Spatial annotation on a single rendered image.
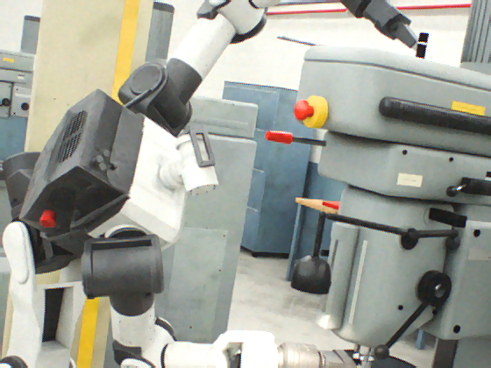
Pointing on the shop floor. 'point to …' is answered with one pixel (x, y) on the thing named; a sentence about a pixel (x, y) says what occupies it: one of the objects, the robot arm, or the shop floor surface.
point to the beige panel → (74, 57)
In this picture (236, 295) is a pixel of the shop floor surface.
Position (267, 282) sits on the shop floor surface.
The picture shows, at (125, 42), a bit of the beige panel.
